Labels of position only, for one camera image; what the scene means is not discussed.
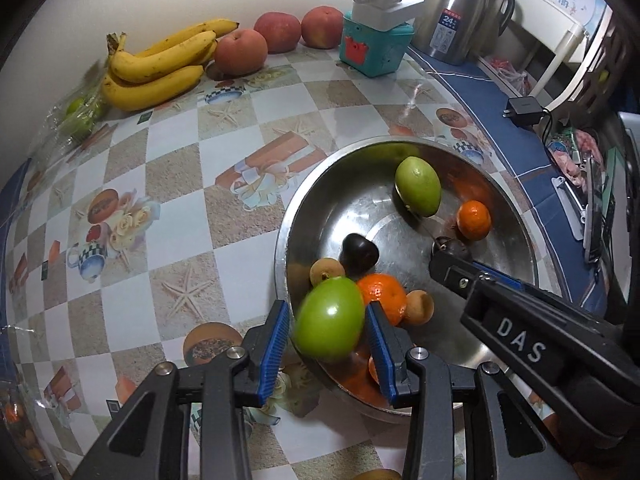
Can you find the clear plastic fruit container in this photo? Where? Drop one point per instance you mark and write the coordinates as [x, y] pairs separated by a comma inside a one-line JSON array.
[[20, 425]]

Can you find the red apple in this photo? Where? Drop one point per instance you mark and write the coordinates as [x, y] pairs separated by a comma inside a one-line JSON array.
[[241, 51], [322, 26], [277, 32]]

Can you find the dark cherry with stem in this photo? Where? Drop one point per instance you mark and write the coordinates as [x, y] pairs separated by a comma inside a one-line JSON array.
[[455, 247]]

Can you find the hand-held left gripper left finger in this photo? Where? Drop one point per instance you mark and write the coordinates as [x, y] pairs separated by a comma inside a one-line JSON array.
[[272, 355]]

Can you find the dark heart-shaped cherry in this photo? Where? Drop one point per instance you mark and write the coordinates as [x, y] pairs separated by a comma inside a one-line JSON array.
[[358, 252]]

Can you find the orange mandarin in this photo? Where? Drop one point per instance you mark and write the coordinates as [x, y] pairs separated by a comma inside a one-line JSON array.
[[382, 300], [473, 219], [372, 370]]

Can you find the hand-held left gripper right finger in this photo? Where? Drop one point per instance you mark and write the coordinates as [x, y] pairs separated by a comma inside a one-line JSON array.
[[380, 355]]

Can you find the green jujube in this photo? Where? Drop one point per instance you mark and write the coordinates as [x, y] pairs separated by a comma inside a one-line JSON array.
[[417, 186], [330, 317]]

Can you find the white shelf frame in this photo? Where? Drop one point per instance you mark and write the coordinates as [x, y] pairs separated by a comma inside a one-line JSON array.
[[565, 55]]

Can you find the brown longan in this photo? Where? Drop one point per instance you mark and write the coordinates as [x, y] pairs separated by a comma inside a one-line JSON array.
[[417, 307], [324, 271]]

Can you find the steel bowl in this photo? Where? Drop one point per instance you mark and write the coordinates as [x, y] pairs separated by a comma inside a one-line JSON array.
[[370, 200]]

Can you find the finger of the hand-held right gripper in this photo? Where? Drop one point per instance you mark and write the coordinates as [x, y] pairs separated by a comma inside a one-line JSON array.
[[455, 275], [515, 282]]

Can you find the plastic bag of green fruit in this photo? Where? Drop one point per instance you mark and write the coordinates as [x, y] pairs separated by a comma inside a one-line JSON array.
[[75, 115]]

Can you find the yellow banana bunch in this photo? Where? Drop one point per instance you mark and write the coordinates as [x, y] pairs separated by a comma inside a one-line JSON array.
[[150, 90]]

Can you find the steel thermos jug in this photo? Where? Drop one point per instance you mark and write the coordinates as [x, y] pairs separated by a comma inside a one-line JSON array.
[[460, 10]]

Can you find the teal toy box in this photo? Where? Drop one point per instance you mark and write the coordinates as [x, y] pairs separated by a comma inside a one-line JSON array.
[[375, 47]]

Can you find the pink plastic bag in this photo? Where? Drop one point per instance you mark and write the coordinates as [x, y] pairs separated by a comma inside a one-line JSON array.
[[575, 160]]

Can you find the black charger adapter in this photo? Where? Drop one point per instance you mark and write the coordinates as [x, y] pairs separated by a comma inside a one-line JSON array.
[[522, 110]]

